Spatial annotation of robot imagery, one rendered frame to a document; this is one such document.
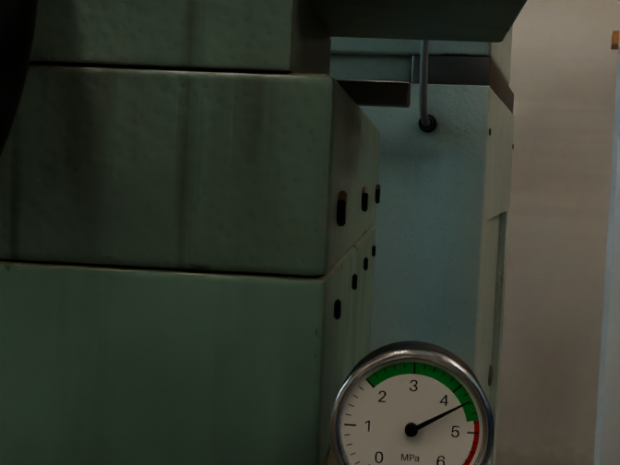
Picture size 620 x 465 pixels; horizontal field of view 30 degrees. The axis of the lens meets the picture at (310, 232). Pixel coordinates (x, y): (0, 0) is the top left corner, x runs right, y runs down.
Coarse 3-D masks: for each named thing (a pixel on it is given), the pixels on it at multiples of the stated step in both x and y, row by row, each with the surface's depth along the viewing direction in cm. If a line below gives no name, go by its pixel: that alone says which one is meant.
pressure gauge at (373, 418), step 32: (384, 352) 44; (416, 352) 44; (448, 352) 46; (352, 384) 44; (384, 384) 44; (416, 384) 44; (448, 384) 44; (480, 384) 47; (352, 416) 45; (384, 416) 45; (416, 416) 44; (448, 416) 44; (480, 416) 44; (352, 448) 45; (384, 448) 45; (416, 448) 44; (448, 448) 44; (480, 448) 44
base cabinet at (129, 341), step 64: (0, 320) 52; (64, 320) 52; (128, 320) 52; (192, 320) 51; (256, 320) 51; (320, 320) 51; (0, 384) 52; (64, 384) 52; (128, 384) 52; (192, 384) 52; (256, 384) 51; (320, 384) 51; (0, 448) 53; (64, 448) 52; (128, 448) 52; (192, 448) 52; (256, 448) 51; (320, 448) 52
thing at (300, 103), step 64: (64, 128) 52; (128, 128) 51; (192, 128) 51; (256, 128) 51; (320, 128) 50; (0, 192) 52; (64, 192) 52; (128, 192) 51; (192, 192) 51; (256, 192) 51; (320, 192) 51; (0, 256) 52; (64, 256) 52; (128, 256) 52; (192, 256) 51; (256, 256) 51; (320, 256) 51
